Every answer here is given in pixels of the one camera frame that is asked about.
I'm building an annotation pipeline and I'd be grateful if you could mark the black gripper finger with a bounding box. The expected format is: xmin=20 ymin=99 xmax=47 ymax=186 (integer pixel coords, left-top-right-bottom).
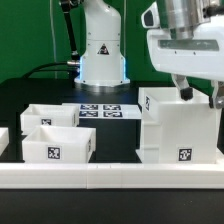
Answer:
xmin=209 ymin=81 xmax=224 ymax=109
xmin=171 ymin=74 xmax=193 ymax=101

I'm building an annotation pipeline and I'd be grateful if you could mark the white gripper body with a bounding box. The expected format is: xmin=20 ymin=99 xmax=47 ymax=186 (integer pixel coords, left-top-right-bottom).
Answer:
xmin=147 ymin=24 xmax=224 ymax=81

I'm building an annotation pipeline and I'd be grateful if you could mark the white drawer cabinet box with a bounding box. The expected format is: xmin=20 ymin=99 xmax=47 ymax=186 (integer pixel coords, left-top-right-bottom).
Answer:
xmin=137 ymin=87 xmax=221 ymax=164

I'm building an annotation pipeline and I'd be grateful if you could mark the white front drawer tray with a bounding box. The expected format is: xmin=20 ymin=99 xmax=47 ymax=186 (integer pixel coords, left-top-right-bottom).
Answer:
xmin=22 ymin=126 xmax=96 ymax=164

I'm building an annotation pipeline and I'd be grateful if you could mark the white drawer tray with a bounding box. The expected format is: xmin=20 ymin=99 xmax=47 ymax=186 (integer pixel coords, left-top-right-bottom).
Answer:
xmin=20 ymin=104 xmax=79 ymax=135
xmin=22 ymin=126 xmax=96 ymax=164

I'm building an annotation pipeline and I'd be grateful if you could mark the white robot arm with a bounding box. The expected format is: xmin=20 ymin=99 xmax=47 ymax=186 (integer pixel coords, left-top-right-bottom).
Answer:
xmin=76 ymin=0 xmax=224 ymax=109

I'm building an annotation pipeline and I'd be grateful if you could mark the white rear drawer tray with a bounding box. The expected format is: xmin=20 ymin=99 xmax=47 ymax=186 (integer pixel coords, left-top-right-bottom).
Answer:
xmin=20 ymin=104 xmax=79 ymax=135

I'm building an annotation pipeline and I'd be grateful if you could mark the white marker plate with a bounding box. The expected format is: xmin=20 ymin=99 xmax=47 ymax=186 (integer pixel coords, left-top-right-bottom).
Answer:
xmin=64 ymin=103 xmax=141 ymax=120

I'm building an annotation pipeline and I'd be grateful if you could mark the white block at left edge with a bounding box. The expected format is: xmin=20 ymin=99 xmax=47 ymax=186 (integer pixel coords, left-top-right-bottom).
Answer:
xmin=0 ymin=128 xmax=9 ymax=156

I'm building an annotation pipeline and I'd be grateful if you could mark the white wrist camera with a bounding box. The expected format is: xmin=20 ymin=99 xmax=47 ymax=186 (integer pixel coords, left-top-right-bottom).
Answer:
xmin=141 ymin=2 xmax=160 ymax=29

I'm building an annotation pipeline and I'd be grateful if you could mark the black cable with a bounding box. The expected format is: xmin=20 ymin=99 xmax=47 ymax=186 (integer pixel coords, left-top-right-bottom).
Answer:
xmin=21 ymin=61 xmax=81 ymax=80

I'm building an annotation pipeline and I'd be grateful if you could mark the white U-shaped fence rail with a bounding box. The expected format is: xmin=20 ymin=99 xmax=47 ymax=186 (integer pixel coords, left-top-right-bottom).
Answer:
xmin=0 ymin=152 xmax=224 ymax=189

